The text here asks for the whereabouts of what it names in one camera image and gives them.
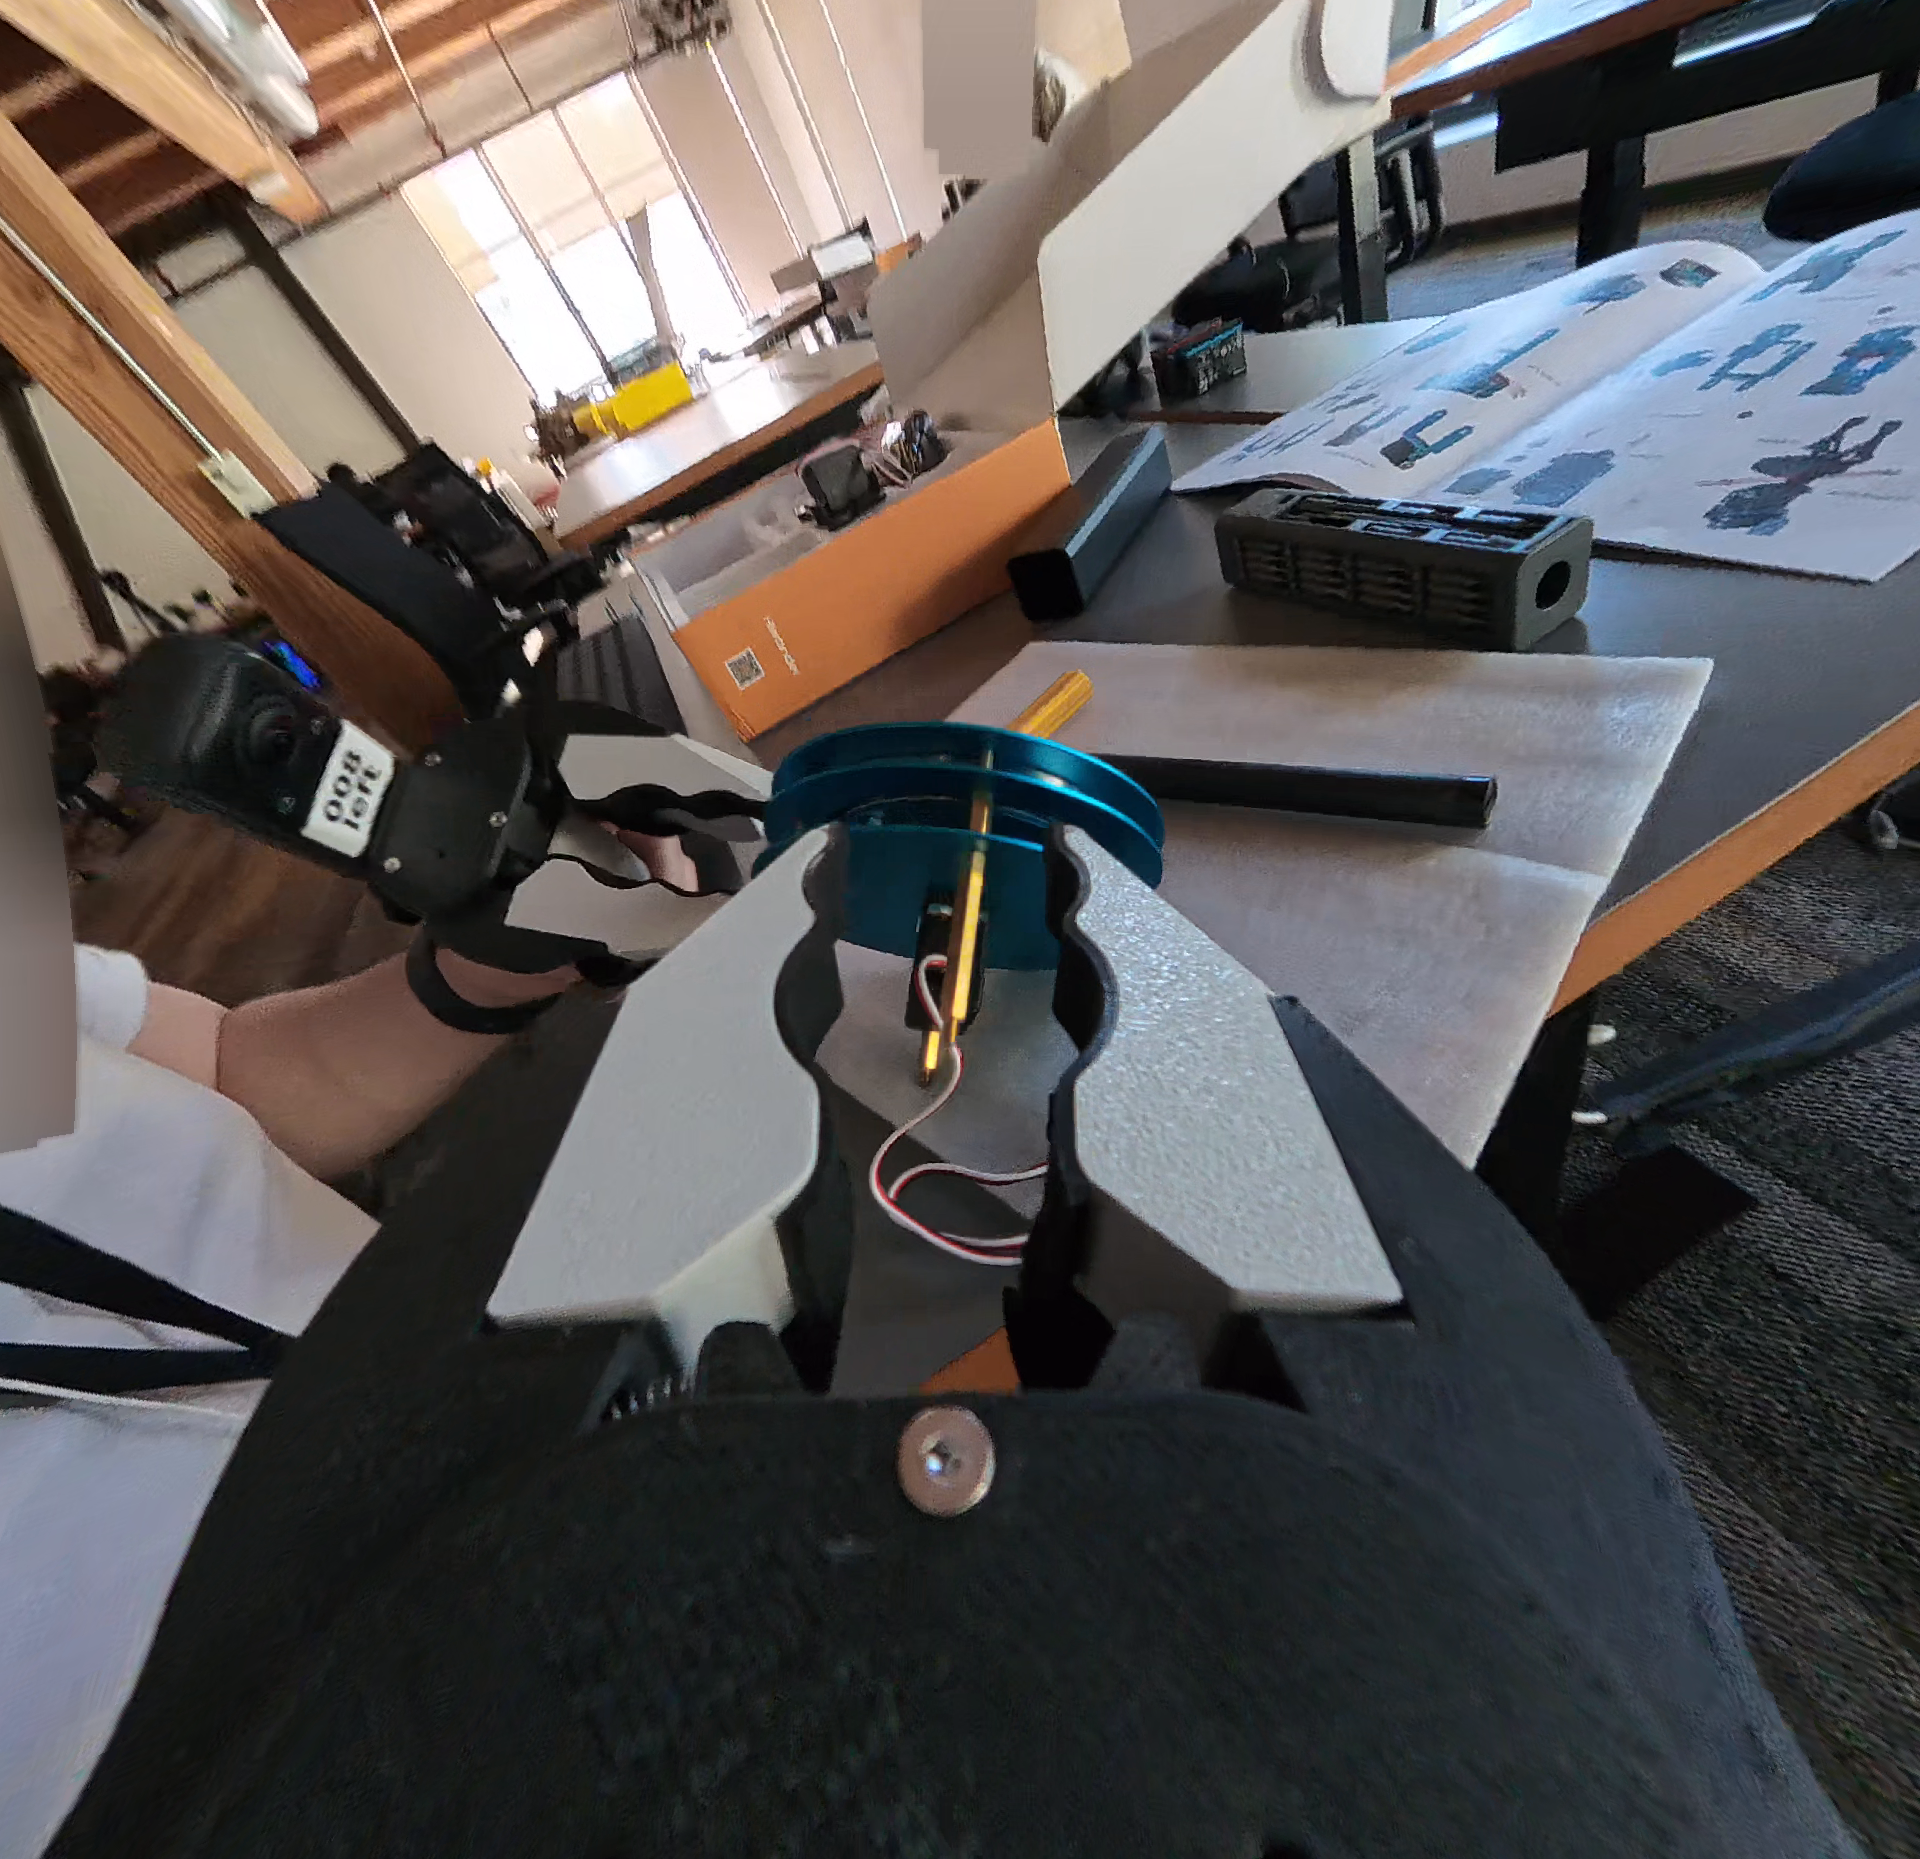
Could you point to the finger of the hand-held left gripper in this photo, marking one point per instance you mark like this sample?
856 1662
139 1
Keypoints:
600 914
675 764

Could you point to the black wood-edged standing desk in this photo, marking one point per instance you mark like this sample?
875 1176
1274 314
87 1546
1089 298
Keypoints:
1651 74

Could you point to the black rectangular case sleeve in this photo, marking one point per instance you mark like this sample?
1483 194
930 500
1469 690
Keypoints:
1095 524

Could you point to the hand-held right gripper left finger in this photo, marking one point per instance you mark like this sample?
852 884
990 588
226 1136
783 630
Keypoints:
675 1140

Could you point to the black screwdriver bit holder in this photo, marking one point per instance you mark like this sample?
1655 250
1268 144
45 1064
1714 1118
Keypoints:
1394 576

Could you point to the dark blue office chair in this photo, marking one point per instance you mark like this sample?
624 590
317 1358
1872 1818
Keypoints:
1845 164

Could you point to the person's white shirt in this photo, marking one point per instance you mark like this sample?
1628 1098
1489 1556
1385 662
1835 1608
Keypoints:
121 1590

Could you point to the small black blue box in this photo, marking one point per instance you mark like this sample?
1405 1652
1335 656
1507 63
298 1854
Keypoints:
1201 358

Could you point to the long wooden worktable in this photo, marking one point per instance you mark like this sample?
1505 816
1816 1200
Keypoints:
704 434

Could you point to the black precision screwdriver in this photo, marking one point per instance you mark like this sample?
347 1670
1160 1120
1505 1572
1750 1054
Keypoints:
1304 792

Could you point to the black servo motor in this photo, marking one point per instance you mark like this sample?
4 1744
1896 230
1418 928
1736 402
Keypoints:
914 442
836 486

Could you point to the yellow screwdriver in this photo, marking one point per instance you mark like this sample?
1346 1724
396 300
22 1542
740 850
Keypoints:
1053 702

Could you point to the orange cardboard box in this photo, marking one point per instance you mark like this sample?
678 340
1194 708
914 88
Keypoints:
884 600

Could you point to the blue round robot arm base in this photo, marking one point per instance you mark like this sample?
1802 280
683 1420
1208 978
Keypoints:
884 914

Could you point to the black keyboard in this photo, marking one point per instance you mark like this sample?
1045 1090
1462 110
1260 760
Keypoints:
614 674

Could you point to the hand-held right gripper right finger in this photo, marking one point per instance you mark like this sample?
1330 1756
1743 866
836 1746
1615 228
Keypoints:
1230 1140

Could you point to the instruction manual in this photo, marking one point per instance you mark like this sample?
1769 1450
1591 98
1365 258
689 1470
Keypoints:
1651 404

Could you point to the yellow plastic bin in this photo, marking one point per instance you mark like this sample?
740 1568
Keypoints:
653 396

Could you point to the white foam sheet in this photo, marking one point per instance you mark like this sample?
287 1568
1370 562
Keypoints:
1424 960

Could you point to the person's left hand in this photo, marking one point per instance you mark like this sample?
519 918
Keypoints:
435 1064

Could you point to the person's left forearm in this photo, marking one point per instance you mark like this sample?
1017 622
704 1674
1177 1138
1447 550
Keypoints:
271 1080

